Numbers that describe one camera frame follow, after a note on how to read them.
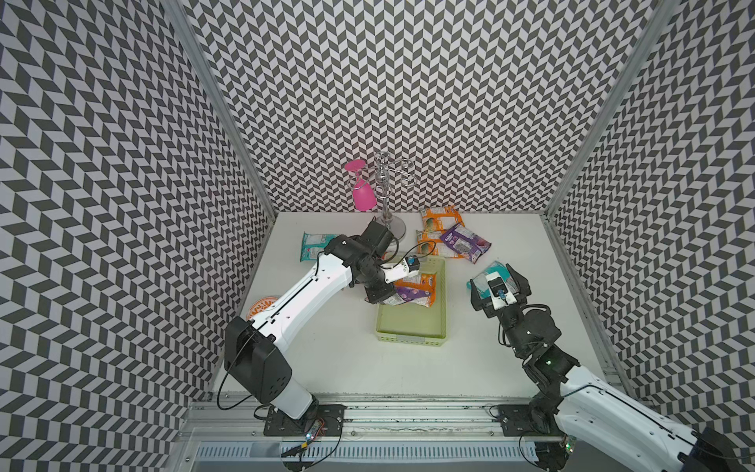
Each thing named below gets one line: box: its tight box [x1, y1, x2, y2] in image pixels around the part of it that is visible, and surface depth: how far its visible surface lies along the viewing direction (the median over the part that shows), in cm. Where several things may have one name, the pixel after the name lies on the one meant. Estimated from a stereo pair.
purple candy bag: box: [439, 222, 492, 265], surface depth 107 cm
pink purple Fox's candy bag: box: [382, 285, 432, 308], surface depth 78 cm
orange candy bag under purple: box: [415, 229, 465, 260], surface depth 108 cm
